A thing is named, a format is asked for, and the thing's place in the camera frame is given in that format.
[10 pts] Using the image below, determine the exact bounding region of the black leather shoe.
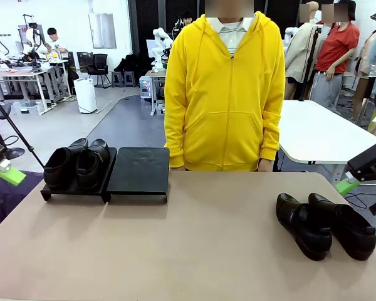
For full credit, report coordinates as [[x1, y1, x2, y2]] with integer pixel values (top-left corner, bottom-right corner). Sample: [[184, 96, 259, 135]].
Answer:
[[275, 193, 333, 261], [76, 139, 111, 192], [307, 193, 376, 261], [43, 137, 89, 191]]

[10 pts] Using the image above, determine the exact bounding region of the person's left forearm yellow sleeve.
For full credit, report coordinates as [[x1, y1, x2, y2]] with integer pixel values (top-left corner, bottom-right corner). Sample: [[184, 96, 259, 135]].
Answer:
[[259, 103, 283, 161]]

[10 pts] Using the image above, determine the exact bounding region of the person's right forearm yellow sleeve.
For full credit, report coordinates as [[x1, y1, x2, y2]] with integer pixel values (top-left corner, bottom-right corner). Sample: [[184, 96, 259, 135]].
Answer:
[[164, 103, 187, 169]]

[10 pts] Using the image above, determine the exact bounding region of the black boom stand round base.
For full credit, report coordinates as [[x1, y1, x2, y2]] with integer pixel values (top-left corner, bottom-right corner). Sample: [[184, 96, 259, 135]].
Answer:
[[0, 87, 48, 170]]

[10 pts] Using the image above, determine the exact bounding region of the black metal shoe stand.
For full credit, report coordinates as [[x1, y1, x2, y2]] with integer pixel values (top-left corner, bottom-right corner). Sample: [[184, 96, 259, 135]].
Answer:
[[105, 146, 171, 204], [39, 146, 118, 203]]

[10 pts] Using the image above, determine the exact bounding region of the purple cloth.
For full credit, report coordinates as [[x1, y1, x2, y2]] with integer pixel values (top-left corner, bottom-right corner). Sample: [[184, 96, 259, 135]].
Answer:
[[0, 171, 44, 235]]

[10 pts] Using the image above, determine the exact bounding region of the clear plastic storage box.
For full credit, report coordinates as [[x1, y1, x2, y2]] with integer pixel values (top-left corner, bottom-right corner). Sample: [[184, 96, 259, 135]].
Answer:
[[11, 100, 40, 115]]

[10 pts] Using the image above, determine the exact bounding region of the white table with metal legs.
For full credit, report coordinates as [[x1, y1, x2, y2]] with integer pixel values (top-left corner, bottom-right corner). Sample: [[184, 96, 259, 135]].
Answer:
[[278, 99, 376, 189]]

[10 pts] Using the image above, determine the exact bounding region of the white background desk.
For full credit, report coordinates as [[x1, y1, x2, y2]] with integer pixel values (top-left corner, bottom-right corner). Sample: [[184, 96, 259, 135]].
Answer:
[[0, 59, 71, 115]]

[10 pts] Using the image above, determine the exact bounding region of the white air purifier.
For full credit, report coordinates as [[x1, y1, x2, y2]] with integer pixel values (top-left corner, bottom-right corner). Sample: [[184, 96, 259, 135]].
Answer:
[[73, 78, 98, 114]]

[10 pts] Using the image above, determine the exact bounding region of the mannequin with bucket hat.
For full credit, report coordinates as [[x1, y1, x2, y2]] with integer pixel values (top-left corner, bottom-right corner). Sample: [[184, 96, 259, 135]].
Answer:
[[352, 6, 376, 126]]

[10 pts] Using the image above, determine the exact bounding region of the mannequin in red t-shirt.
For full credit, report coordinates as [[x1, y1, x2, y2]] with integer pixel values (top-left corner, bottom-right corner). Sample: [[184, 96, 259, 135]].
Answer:
[[310, 0, 361, 110]]

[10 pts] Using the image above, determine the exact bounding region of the black tripod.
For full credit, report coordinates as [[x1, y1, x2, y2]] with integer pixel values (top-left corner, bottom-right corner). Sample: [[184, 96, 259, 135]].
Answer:
[[299, 26, 322, 103]]

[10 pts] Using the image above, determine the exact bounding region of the white red background robot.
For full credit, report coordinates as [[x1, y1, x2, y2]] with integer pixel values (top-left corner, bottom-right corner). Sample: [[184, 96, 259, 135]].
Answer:
[[17, 13, 50, 68]]

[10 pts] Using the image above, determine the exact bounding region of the seated person white t-shirt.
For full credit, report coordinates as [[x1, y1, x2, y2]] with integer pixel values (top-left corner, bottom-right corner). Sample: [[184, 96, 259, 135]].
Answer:
[[39, 27, 70, 60]]

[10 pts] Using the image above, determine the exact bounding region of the mannequin in beige coat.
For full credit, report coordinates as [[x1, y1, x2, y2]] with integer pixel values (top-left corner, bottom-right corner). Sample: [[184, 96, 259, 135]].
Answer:
[[283, 1, 325, 101]]

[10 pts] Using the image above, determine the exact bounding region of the black office chair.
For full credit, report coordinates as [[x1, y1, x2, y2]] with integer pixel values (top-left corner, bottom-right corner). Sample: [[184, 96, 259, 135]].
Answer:
[[86, 53, 111, 88]]

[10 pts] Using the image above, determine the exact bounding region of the black bag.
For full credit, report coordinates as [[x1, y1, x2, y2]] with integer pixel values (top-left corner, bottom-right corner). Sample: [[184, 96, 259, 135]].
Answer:
[[113, 53, 138, 75]]

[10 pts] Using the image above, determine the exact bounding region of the computer tower with lights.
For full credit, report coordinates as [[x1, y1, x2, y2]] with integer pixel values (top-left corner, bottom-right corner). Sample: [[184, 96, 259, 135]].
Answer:
[[139, 77, 153, 98]]

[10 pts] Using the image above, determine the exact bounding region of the person in yellow hoodie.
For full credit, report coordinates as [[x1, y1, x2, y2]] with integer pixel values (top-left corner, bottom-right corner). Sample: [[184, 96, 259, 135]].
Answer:
[[164, 11, 286, 172]]

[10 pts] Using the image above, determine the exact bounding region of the small background workbench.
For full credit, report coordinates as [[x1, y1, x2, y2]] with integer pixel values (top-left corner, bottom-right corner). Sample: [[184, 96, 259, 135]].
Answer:
[[144, 69, 167, 117]]

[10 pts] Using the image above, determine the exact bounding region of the background person in black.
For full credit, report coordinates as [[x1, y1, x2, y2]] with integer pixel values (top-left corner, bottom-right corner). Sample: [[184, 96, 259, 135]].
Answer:
[[180, 11, 195, 28]]

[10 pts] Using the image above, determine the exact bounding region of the white wall panel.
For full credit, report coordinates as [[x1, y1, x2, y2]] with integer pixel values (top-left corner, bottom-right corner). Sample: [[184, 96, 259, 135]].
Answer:
[[88, 13, 117, 50]]

